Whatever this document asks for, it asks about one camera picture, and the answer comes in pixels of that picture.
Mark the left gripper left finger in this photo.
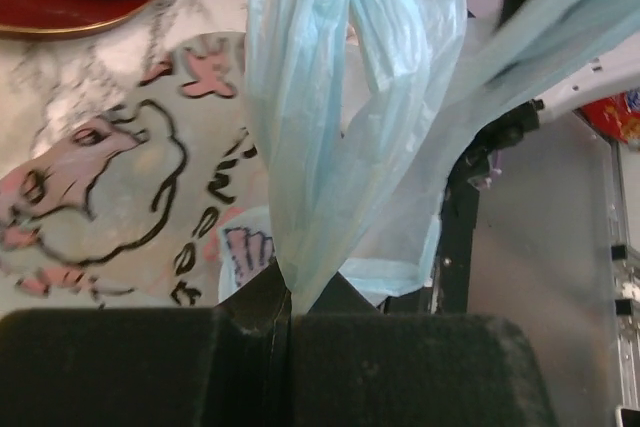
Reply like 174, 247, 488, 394
1, 265, 290, 426

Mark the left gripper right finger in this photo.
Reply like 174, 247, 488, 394
287, 275, 558, 426

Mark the blue cartoon plastic bag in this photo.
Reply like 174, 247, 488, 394
0, 0, 640, 311

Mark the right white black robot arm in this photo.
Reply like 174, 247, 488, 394
437, 0, 639, 176

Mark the red bowl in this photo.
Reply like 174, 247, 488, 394
1, 0, 153, 41

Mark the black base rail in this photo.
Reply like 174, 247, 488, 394
380, 184, 480, 314

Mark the aluminium frame rail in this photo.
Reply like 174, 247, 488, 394
609, 143, 639, 411

